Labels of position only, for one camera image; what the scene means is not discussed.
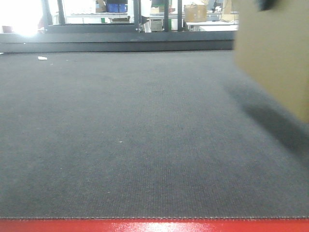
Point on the white background table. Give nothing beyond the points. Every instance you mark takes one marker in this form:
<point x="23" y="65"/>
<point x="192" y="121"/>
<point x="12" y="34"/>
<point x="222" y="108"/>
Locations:
<point x="210" y="26"/>

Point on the background brown cardboard box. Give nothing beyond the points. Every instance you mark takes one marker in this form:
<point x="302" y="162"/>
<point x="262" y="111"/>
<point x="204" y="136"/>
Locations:
<point x="195" y="13"/>

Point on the blue storage bin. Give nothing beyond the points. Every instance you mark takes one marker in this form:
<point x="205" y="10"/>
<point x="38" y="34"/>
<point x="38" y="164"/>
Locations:
<point x="116" y="8"/>

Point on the black conveyor back rail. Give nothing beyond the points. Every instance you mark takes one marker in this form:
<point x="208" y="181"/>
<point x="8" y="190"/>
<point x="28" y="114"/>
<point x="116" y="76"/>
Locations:
<point x="117" y="42"/>

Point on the small white paper scrap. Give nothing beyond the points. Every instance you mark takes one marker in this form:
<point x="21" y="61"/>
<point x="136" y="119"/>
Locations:
<point x="42" y="58"/>

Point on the red conveyor front edge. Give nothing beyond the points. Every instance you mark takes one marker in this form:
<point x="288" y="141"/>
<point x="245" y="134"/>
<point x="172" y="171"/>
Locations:
<point x="140" y="225"/>

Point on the white background box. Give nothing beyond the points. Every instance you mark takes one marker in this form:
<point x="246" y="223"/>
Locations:
<point x="80" y="6"/>

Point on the tall brown cardboard box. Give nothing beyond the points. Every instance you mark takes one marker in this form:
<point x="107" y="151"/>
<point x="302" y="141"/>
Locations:
<point x="272" y="47"/>

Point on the black metal frame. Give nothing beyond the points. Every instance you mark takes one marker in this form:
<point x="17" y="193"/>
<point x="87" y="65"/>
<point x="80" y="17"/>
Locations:
<point x="141" y="16"/>

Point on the dark grey conveyor belt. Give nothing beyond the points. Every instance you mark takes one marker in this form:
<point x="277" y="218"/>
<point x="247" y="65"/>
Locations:
<point x="145" y="135"/>

